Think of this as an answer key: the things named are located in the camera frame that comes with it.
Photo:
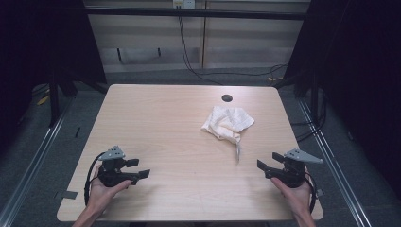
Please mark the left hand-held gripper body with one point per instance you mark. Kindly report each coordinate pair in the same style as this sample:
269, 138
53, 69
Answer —
110, 175

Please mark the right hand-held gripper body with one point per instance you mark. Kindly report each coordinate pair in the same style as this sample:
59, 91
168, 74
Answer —
291, 175

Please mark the white cloth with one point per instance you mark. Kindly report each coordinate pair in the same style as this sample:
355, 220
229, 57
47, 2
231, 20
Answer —
228, 121

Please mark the person's left hand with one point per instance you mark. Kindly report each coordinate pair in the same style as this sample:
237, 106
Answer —
101, 195

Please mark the person's right hand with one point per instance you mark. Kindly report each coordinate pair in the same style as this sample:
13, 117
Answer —
298, 198

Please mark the grey tape piece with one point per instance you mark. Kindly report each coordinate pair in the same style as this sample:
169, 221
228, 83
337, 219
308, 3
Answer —
320, 192
67, 195

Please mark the small black floor strip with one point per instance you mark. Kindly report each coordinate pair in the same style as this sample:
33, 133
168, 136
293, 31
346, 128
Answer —
77, 132

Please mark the round black table grommet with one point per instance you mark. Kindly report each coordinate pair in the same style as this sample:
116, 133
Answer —
227, 98

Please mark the black metal stand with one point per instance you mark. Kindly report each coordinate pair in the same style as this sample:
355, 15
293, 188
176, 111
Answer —
54, 101

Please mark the yellow floor marker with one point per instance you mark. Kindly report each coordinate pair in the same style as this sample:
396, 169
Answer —
43, 100

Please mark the black curtain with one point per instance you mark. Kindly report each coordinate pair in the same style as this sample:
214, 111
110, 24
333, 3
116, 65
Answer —
41, 47
356, 78

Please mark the black horizontal bar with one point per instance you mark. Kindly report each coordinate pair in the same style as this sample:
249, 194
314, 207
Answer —
195, 13

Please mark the metal floor rail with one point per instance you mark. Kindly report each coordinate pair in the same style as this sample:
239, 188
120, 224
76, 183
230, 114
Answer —
334, 164
34, 160

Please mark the white wall outlet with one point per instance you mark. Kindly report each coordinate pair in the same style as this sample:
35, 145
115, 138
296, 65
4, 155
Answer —
184, 3

